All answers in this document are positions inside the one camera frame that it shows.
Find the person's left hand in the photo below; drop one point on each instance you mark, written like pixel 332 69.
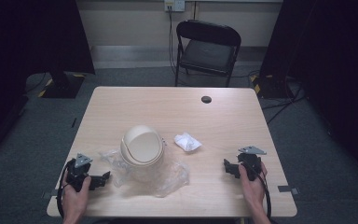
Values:
pixel 74 196

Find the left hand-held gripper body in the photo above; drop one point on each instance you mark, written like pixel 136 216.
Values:
pixel 78 174

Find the white paper wad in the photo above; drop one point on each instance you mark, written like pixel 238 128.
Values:
pixel 187 142

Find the person's right hand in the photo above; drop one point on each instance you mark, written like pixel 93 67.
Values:
pixel 252 189

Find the white wall socket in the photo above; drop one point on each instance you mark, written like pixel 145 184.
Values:
pixel 174 5

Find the black stand base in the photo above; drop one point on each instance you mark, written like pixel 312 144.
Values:
pixel 270 87
pixel 62 86

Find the grey tape strip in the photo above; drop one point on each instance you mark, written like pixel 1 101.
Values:
pixel 48 194
pixel 288 189

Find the black folding chair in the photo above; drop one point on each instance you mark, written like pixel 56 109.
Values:
pixel 207 53

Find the clear plastic bag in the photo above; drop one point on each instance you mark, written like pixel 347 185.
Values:
pixel 171 177

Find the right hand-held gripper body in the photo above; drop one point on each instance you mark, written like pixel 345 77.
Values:
pixel 251 163

